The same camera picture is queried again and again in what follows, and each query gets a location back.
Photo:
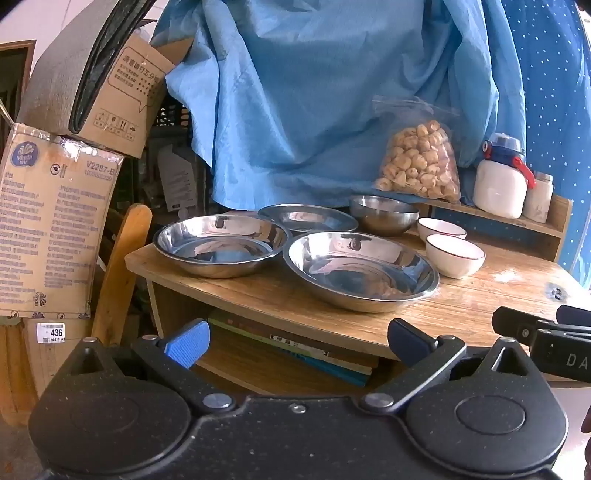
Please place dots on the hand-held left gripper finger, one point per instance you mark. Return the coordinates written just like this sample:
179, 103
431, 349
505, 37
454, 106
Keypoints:
187, 345

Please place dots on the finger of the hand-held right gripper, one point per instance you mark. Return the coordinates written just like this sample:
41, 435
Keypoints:
521, 325
575, 314

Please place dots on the white bowl with red rim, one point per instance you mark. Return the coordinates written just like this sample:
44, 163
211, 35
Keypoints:
441, 228
455, 256

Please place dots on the large stainless steel plate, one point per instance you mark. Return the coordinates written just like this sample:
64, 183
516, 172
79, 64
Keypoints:
360, 272

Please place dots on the stainless steel bowl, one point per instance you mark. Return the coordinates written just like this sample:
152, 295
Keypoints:
383, 214

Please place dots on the wooden desktop shelf riser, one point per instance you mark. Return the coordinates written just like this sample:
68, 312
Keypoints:
517, 235

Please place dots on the wooden chair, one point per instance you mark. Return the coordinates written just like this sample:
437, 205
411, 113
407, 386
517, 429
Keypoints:
122, 272

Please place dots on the brown book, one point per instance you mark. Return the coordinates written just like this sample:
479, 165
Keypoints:
295, 339

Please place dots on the small white jar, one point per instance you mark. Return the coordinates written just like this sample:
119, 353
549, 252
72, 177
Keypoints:
538, 198

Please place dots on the cardboard box with white label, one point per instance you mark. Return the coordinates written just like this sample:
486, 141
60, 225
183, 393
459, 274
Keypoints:
55, 350

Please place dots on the white bottle with blue cap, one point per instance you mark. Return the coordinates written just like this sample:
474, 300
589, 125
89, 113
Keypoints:
499, 189

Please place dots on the white printed carton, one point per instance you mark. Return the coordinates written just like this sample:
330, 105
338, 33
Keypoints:
178, 177

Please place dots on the cardboard box with blue print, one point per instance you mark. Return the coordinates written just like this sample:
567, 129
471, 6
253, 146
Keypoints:
51, 221

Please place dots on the clear bag of puffed snacks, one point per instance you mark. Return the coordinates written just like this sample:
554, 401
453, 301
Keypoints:
422, 161

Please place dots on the blue polka-dot cloth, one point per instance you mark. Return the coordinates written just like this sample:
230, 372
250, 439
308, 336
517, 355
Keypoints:
554, 92

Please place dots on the black plastic crate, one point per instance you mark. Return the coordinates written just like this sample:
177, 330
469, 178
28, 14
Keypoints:
171, 117

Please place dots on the plain blue cloth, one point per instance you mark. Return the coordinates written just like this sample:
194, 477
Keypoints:
323, 92

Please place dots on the brown wooden door frame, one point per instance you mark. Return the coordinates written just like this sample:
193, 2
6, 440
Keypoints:
18, 60

